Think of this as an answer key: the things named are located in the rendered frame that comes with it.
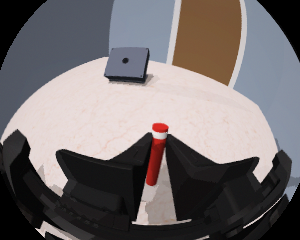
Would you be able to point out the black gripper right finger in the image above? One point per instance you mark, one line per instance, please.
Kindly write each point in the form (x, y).
(194, 178)

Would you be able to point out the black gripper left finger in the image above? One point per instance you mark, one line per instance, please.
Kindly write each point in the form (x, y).
(124, 175)

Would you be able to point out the red peg with white band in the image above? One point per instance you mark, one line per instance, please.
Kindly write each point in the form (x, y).
(159, 138)

